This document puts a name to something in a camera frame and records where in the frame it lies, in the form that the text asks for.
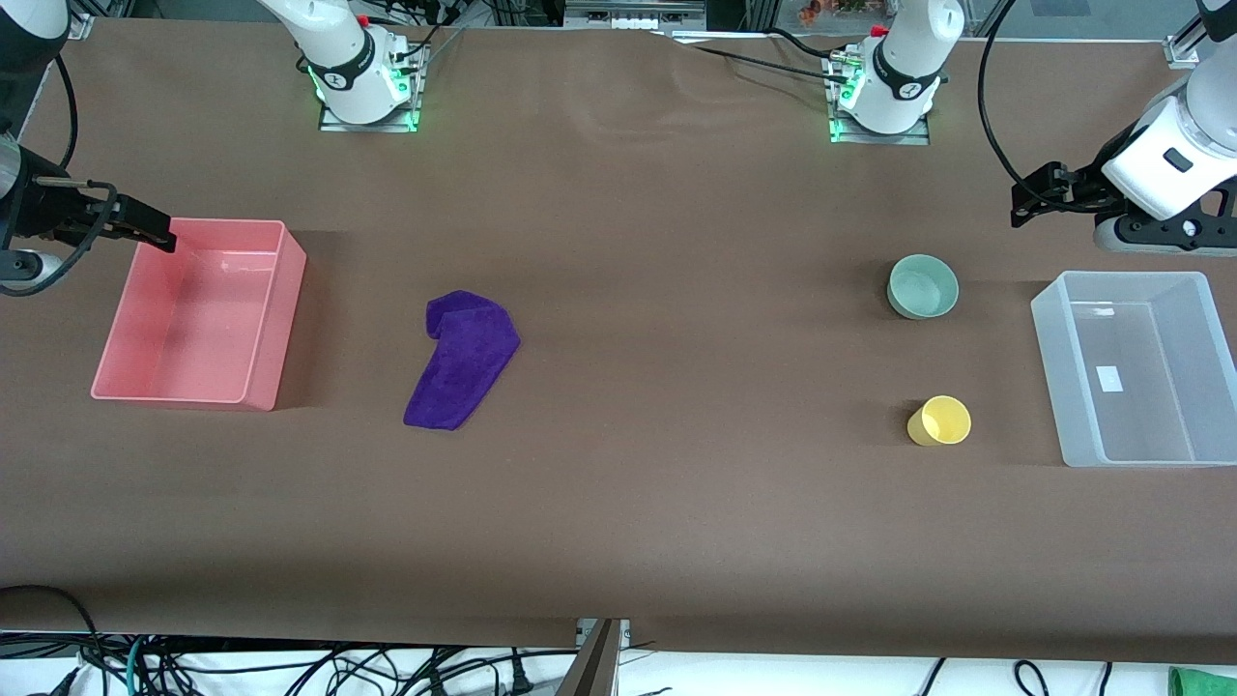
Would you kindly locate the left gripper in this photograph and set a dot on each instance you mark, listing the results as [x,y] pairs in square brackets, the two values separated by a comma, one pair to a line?
[1080,188]

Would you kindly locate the white label sticker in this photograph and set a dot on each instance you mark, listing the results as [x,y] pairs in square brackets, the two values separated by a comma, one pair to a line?
[1110,379]

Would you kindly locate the aluminium frame bracket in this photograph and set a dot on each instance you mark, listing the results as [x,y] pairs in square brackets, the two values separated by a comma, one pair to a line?
[75,27]
[1187,50]

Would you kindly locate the pale green bowl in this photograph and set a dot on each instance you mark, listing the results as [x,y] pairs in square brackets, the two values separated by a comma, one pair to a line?
[923,287]

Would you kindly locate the yellow cup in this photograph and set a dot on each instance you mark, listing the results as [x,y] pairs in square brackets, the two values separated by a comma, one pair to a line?
[942,421]

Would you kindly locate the clear plastic bin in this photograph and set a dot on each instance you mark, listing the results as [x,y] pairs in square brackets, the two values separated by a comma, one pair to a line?
[1140,377]

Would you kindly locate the green cloth scrap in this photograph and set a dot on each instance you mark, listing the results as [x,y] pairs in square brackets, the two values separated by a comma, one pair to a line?
[1203,682]

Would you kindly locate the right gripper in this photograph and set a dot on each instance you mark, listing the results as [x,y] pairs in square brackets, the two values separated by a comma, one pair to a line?
[41,213]

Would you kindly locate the purple cloth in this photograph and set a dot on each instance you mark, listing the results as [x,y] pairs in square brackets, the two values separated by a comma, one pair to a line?
[464,362]

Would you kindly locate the pink plastic bin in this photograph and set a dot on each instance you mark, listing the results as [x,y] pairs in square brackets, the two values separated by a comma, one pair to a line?
[198,319]

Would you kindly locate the metal table leg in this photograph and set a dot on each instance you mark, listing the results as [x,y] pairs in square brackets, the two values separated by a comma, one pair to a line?
[591,662]

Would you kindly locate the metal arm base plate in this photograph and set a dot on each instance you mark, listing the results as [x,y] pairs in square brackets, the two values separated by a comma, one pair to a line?
[411,92]
[918,130]

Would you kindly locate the grey control box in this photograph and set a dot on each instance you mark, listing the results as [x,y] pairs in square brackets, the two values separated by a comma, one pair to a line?
[633,12]

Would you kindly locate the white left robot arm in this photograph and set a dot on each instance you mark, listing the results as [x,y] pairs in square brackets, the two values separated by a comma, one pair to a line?
[908,70]

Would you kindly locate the orange background objects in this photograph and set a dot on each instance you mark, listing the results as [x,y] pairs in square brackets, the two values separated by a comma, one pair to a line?
[841,10]

